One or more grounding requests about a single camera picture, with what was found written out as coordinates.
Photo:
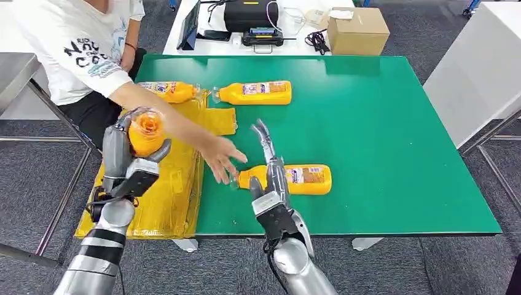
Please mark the black object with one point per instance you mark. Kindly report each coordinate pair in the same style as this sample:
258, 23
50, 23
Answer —
515, 277

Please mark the dark tablet case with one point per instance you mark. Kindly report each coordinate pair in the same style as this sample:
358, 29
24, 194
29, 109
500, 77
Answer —
189, 27

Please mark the black equipment case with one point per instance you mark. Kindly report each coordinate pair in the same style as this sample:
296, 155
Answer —
250, 15

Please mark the person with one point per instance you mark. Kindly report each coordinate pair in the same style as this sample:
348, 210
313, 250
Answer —
73, 53

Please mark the person's right hand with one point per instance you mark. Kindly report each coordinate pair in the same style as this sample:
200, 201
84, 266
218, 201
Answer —
222, 156

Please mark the yellow plastic sheet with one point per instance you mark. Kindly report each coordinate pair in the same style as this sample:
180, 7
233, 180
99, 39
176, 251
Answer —
167, 203

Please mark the person's left hand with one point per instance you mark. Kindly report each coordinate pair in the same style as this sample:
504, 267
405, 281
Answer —
128, 59

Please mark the green table mat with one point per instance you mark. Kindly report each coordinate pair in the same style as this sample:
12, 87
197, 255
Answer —
366, 142

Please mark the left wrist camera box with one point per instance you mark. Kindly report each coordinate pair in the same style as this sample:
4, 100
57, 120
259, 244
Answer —
138, 179

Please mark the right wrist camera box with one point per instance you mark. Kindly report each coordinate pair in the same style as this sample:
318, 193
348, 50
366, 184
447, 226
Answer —
276, 220

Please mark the brown cardboard box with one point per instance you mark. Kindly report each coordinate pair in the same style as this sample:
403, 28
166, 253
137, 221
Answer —
358, 38

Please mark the white table foot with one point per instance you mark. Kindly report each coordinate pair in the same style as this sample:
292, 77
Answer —
366, 244
185, 245

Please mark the orange drink bottle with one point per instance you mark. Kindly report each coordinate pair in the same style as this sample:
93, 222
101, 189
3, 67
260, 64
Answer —
311, 181
175, 92
146, 138
260, 93

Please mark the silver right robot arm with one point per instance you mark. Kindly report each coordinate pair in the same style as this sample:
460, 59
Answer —
297, 264

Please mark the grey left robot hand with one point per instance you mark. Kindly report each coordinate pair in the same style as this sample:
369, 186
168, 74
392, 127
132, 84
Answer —
116, 154

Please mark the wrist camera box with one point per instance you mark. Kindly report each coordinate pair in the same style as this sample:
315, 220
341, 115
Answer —
138, 179
276, 220

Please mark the grey steel table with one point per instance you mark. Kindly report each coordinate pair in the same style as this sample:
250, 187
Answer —
16, 73

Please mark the white table with steel legs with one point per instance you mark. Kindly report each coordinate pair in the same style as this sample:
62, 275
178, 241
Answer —
476, 69

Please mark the clear plastic bag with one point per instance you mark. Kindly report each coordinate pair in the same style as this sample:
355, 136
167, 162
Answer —
316, 18

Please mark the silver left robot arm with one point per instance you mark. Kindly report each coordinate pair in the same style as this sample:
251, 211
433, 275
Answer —
93, 260

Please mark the black handheld radio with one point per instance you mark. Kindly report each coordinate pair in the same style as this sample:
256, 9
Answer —
262, 38

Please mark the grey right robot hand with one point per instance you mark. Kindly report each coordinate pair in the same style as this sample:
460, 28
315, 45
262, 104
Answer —
276, 175

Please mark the black phone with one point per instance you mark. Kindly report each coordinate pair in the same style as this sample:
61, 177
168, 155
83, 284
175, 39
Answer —
213, 36

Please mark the white paper slip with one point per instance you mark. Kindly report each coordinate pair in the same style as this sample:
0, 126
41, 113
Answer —
341, 14

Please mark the blue frame leg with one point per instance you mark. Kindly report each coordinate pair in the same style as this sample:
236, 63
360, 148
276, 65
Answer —
173, 4
472, 6

